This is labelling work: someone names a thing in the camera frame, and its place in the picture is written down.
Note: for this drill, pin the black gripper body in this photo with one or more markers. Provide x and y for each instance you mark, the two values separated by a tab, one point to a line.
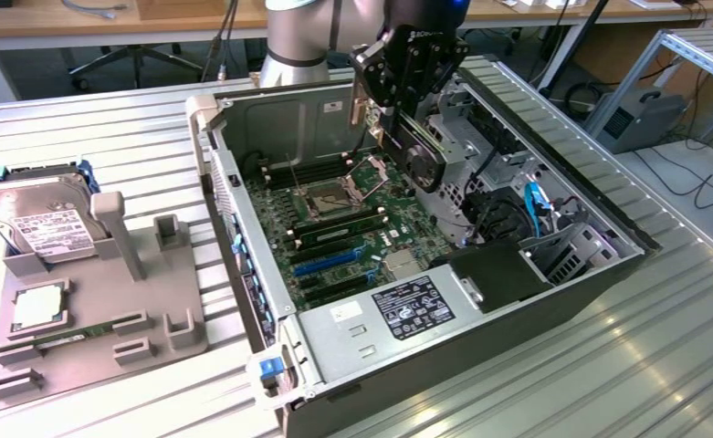
426	27

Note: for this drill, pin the graphics card with metal bracket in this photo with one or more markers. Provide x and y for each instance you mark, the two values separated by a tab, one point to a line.
423	159

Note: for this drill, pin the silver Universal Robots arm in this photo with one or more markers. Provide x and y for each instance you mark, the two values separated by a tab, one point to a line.
295	41

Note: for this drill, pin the black office chair base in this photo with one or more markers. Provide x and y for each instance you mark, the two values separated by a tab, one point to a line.
505	34
138	52

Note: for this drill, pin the metal socket cover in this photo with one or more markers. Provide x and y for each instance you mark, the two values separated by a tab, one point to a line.
353	184

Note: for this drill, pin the thin metal locking lever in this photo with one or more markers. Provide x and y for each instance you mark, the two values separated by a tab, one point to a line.
293	172

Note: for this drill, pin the CPU socket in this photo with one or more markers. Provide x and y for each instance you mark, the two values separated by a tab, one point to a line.
326	201

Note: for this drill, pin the silver perforated drive cage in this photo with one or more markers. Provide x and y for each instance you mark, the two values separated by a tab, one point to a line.
438	205

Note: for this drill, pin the green motherboard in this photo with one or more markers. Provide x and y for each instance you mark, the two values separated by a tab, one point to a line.
393	214

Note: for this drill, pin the grey control box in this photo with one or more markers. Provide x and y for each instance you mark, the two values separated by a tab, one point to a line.
642	121

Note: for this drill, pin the green RAM stick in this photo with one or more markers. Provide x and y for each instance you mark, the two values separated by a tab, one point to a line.
85	332
338	231

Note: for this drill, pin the black expansion slot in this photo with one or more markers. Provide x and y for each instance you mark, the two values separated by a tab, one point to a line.
319	256
338	296
334	285

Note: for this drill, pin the silver chipset heatsink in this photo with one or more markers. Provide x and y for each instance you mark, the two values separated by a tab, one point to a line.
402	266

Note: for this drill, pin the blue expansion slot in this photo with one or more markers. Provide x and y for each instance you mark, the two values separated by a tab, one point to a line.
325	266

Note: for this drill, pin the silver disk bay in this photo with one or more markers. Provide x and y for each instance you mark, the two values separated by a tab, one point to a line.
576	255

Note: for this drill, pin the black plastic air shroud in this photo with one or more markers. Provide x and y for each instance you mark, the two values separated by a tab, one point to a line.
490	274

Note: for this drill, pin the silver power supply unit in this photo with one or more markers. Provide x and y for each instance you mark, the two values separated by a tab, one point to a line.
355	347

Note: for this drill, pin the open black PC case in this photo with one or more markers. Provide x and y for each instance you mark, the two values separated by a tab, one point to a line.
514	333

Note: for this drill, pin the silver hard disk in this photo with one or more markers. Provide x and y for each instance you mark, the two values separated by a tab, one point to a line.
39	214

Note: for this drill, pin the blue case latch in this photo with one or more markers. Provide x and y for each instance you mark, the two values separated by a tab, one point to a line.
270	368

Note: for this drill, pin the grey parts rack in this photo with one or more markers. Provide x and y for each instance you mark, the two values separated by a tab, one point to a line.
87	315

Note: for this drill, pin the silver CPU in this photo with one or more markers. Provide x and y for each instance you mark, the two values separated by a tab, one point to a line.
39	306

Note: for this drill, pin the wooden desk white frame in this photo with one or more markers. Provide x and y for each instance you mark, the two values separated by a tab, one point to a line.
514	13
58	23

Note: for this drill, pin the aluminium frame slat table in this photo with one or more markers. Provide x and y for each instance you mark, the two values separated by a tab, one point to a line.
712	52

